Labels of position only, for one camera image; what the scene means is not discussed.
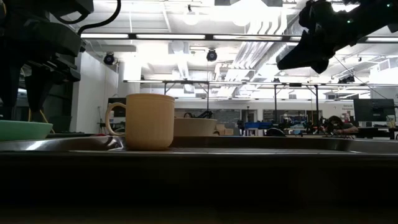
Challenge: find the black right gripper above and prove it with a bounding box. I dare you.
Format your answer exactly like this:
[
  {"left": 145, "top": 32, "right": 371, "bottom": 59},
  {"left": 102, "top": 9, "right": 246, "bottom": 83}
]
[{"left": 276, "top": 0, "right": 374, "bottom": 74}]

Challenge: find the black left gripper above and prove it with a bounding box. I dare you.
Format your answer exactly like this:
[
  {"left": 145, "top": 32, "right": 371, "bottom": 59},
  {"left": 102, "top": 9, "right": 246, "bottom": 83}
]
[{"left": 0, "top": 18, "right": 86, "bottom": 121}]

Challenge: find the green plastic plate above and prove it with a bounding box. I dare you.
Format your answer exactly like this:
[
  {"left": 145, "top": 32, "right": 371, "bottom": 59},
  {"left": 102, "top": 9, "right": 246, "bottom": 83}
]
[{"left": 0, "top": 120, "right": 54, "bottom": 142}]

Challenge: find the orange plastic mug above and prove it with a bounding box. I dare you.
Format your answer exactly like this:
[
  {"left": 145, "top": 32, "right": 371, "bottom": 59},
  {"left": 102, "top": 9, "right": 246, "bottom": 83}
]
[{"left": 104, "top": 93, "right": 176, "bottom": 152}]

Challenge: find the grey plastic bowl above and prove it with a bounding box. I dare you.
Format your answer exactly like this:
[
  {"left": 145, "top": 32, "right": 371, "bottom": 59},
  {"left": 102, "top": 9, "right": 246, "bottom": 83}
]
[{"left": 173, "top": 117, "right": 218, "bottom": 137}]

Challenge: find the dark brown serving tray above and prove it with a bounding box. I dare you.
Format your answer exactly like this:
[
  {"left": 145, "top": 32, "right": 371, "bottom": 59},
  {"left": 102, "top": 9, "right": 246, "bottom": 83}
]
[{"left": 0, "top": 135, "right": 398, "bottom": 215}]

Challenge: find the person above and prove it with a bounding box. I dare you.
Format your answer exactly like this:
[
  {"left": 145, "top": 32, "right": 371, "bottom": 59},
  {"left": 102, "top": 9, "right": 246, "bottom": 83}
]
[{"left": 323, "top": 115, "right": 359, "bottom": 136}]

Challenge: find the black computer monitor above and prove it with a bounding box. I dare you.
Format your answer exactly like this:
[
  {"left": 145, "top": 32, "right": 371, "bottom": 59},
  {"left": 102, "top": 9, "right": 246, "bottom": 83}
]
[
  {"left": 353, "top": 98, "right": 396, "bottom": 123},
  {"left": 107, "top": 97, "right": 127, "bottom": 118}
]

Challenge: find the blue storage bin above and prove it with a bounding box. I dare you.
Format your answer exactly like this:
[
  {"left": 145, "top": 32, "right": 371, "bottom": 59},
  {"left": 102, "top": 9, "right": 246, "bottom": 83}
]
[{"left": 244, "top": 121, "right": 269, "bottom": 130}]

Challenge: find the long white light bar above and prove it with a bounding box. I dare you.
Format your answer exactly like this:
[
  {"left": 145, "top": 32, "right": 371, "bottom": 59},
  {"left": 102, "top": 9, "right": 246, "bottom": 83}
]
[{"left": 80, "top": 32, "right": 398, "bottom": 43}]

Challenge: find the cardboard box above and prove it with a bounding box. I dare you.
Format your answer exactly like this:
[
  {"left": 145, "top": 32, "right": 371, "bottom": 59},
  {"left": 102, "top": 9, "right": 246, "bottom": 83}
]
[{"left": 215, "top": 124, "right": 234, "bottom": 136}]

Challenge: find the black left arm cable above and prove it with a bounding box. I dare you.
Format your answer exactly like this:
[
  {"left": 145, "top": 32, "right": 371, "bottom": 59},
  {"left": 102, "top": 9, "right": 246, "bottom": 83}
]
[{"left": 76, "top": 0, "right": 122, "bottom": 35}]

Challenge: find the black metal workstation frame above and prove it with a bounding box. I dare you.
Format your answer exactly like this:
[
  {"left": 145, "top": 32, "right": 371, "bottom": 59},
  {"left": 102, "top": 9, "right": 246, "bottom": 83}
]
[{"left": 123, "top": 79, "right": 321, "bottom": 119}]

